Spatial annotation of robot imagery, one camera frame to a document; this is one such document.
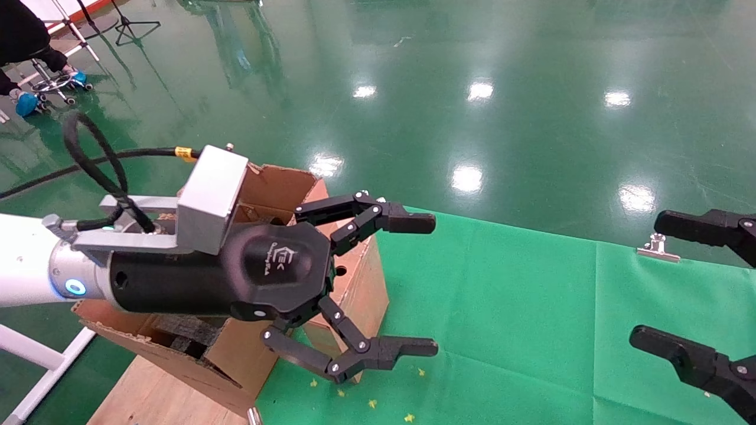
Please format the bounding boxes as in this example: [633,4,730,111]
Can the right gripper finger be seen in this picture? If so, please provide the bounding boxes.
[629,325,756,423]
[654,208,756,267]

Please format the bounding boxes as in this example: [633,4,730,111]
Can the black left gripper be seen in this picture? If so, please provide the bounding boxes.
[109,223,337,323]

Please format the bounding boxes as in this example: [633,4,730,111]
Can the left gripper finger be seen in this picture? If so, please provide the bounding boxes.
[262,295,439,384]
[294,190,436,256]

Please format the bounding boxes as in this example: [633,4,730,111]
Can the small brown cardboard box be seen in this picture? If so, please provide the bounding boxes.
[294,223,390,384]

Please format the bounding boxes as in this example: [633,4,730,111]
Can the large open cardboard carton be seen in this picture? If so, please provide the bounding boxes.
[71,162,328,417]

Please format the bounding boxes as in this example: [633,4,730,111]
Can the silver metal binder clip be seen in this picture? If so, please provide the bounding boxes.
[636,233,681,263]

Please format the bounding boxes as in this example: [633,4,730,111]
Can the black foam block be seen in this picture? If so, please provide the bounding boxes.
[151,315,228,358]

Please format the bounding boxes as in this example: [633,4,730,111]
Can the green table cloth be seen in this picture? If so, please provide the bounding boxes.
[255,207,756,425]

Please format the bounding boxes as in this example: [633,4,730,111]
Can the wheeled metal stool base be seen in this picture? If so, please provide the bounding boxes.
[27,59,94,107]

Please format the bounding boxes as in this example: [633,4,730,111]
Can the white metal stand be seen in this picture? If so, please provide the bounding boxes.
[18,0,101,80]

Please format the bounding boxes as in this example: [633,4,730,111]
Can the black tripod stand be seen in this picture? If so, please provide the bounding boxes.
[112,0,161,47]

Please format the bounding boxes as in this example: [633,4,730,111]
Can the black stand pole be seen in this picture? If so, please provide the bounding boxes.
[76,0,119,36]

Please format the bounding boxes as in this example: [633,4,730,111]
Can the person in black clothes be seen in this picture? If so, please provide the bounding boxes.
[0,0,69,98]

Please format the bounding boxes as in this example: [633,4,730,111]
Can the white board with orange edge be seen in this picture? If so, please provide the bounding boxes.
[21,0,110,24]

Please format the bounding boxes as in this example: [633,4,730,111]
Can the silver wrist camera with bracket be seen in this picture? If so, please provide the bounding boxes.
[71,143,249,256]

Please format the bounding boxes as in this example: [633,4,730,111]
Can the black camera cable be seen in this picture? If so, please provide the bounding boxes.
[0,112,201,234]

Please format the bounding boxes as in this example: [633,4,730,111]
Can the white metal table frame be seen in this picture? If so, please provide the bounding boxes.
[0,323,96,425]

